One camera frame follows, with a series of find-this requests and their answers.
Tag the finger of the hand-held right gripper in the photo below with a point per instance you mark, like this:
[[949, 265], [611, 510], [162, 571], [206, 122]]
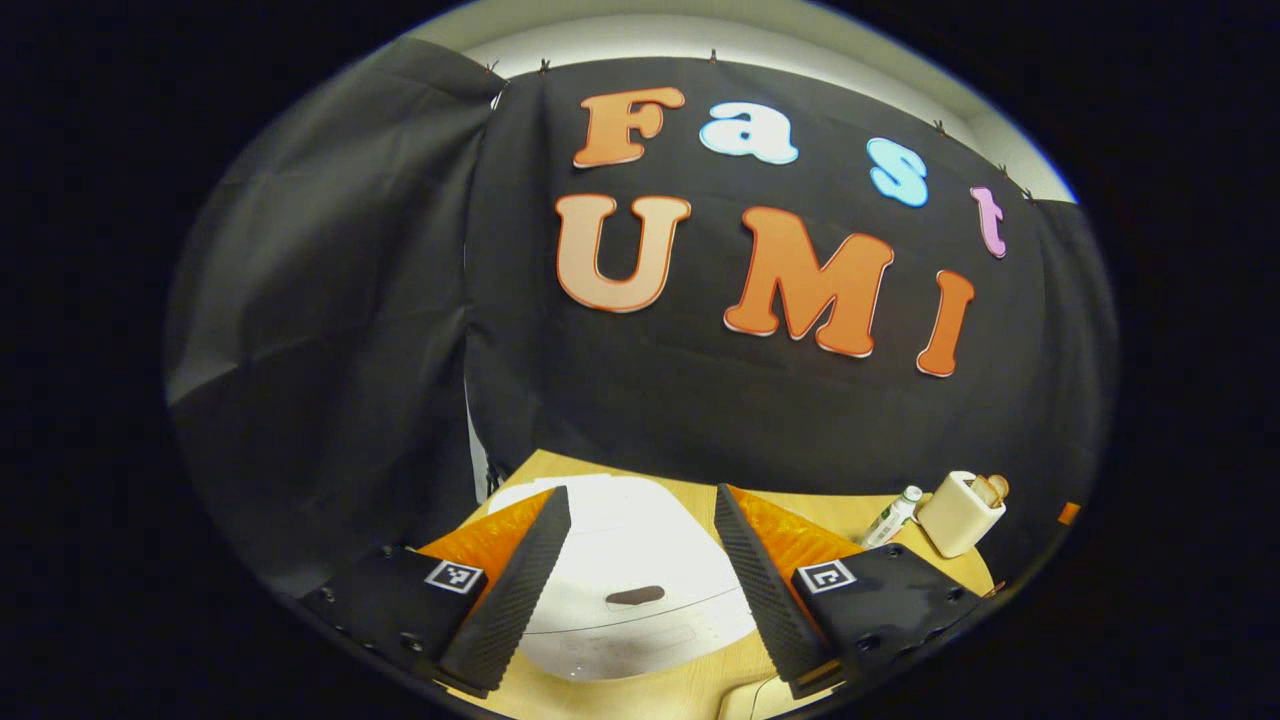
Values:
[[1069, 514]]

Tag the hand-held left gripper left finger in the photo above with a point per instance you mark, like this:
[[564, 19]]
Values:
[[515, 600]]

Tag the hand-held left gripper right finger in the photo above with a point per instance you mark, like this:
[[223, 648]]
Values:
[[765, 600]]

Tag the white rice cooker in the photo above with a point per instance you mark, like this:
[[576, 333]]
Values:
[[640, 550]]

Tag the toasted bread slice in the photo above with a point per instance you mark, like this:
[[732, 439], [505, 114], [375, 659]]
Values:
[[985, 492], [1001, 484]]

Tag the light wooden tray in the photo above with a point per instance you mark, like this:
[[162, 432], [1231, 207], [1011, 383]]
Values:
[[790, 700]]

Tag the white toaster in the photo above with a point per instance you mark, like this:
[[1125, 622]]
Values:
[[955, 520]]

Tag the white drink bottle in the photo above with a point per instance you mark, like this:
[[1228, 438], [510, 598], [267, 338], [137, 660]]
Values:
[[890, 518]]

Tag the black backdrop cloth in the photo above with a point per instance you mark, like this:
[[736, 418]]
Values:
[[350, 300]]

